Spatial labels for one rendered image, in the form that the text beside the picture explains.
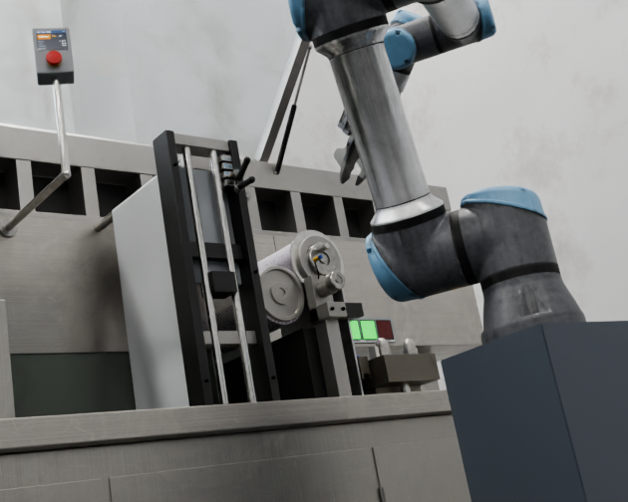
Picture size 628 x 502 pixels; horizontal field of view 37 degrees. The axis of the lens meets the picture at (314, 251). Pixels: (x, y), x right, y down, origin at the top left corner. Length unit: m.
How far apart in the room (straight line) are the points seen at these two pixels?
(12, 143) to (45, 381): 0.53
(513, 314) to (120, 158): 1.20
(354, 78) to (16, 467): 0.71
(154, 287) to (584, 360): 0.93
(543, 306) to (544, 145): 3.04
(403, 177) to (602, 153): 2.80
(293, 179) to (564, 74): 2.04
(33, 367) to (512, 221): 1.05
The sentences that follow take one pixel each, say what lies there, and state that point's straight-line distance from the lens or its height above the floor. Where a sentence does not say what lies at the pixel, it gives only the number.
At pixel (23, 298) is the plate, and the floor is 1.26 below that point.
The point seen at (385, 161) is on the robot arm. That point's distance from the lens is 1.38.
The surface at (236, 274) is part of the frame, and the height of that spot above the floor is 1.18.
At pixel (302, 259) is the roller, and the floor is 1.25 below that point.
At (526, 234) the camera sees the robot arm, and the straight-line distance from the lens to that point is 1.36.
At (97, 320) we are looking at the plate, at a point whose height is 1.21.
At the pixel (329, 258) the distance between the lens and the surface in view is 2.02.
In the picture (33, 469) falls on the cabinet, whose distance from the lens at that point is 1.29.
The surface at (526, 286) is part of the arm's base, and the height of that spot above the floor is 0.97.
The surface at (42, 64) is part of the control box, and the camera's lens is 1.88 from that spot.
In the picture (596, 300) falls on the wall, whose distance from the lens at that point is 4.12.
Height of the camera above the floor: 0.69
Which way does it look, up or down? 17 degrees up
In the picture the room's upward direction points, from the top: 11 degrees counter-clockwise
